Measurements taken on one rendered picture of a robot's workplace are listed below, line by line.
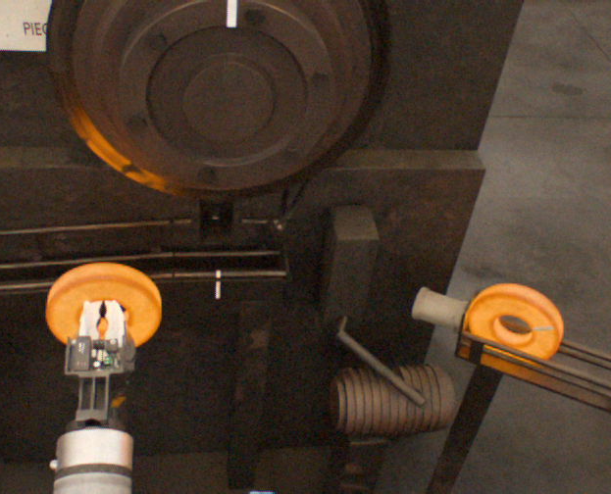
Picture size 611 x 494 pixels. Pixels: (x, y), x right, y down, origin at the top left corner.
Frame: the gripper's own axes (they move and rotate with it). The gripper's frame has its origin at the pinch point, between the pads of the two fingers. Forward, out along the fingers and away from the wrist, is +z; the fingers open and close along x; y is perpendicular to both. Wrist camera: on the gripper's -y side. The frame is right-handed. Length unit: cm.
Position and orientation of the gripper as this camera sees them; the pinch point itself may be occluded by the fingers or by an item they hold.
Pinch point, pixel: (104, 300)
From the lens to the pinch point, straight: 110.2
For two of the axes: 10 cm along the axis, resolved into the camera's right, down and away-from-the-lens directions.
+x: -9.9, 0.1, -1.6
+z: -0.9, -8.5, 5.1
